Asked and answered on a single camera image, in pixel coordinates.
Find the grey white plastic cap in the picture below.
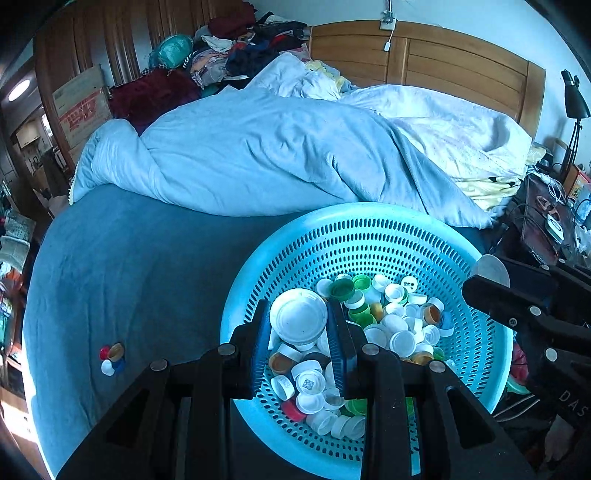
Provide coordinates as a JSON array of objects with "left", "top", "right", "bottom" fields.
[{"left": 471, "top": 253, "right": 511, "bottom": 289}]

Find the pile of mixed bottle caps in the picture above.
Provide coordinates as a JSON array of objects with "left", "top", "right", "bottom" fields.
[{"left": 268, "top": 273, "right": 455, "bottom": 439}]

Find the teal plastic bag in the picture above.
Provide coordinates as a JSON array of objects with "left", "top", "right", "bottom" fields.
[{"left": 156, "top": 34, "right": 195, "bottom": 70}]

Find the teal perforated plastic basket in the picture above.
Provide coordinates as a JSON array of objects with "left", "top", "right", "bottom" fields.
[{"left": 220, "top": 202, "right": 514, "bottom": 480}]

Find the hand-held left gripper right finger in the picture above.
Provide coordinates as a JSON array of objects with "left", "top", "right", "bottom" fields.
[{"left": 326, "top": 300, "right": 539, "bottom": 480}]

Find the black desk lamp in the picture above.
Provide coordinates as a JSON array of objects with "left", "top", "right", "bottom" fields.
[{"left": 560, "top": 69, "right": 591, "bottom": 183}]

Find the pile of colourful bags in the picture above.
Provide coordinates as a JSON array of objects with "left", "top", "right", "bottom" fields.
[{"left": 0, "top": 185, "right": 40, "bottom": 384}]

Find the dark red blanket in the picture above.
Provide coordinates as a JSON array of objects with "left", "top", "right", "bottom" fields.
[{"left": 108, "top": 69, "right": 202, "bottom": 136}]

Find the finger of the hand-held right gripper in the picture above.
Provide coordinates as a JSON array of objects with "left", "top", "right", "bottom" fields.
[
  {"left": 505, "top": 259, "right": 591, "bottom": 301},
  {"left": 463, "top": 274, "right": 561, "bottom": 330}
]

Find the person's right hand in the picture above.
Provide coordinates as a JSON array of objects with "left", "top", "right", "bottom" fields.
[{"left": 545, "top": 418, "right": 580, "bottom": 464}]

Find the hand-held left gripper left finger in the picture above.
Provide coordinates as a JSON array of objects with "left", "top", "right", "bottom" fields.
[{"left": 58, "top": 299, "right": 273, "bottom": 480}]

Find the pale yellow printed sheet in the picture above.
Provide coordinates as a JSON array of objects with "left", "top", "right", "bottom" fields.
[{"left": 455, "top": 143, "right": 548, "bottom": 213}]

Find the dark cluttered nightstand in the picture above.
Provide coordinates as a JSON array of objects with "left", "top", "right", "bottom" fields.
[{"left": 501, "top": 168, "right": 591, "bottom": 273}]

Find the large white plastic lid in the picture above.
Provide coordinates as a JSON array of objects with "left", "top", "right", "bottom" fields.
[{"left": 270, "top": 288, "right": 329, "bottom": 347}]

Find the cardboard box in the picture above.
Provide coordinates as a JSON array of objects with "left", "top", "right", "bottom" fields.
[{"left": 52, "top": 65, "right": 113, "bottom": 151}]

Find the round ceiling light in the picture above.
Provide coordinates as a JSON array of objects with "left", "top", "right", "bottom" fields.
[{"left": 7, "top": 78, "right": 33, "bottom": 102}]

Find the white quilt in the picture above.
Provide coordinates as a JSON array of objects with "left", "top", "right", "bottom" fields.
[{"left": 247, "top": 52, "right": 534, "bottom": 185}]

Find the light blue duvet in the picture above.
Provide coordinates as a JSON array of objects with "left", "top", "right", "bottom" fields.
[{"left": 69, "top": 88, "right": 495, "bottom": 230}]

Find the wooden headboard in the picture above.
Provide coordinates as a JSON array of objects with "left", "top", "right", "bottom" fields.
[{"left": 308, "top": 20, "right": 547, "bottom": 141}]

